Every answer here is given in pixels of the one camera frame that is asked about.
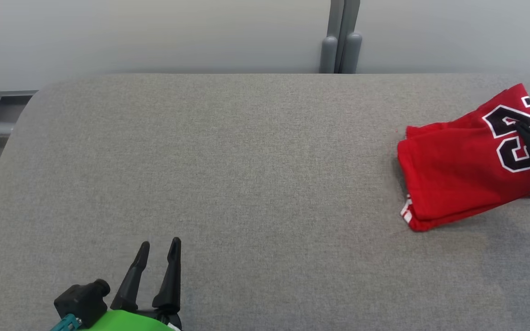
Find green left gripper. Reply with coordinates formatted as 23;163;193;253
79;237;183;331

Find red white sports jersey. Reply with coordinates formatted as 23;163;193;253
397;83;530;232

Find black cable with teal connector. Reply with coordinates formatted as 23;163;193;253
51;314;81;331

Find grey partition post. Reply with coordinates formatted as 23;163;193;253
339;0;363;74
319;0;344;74

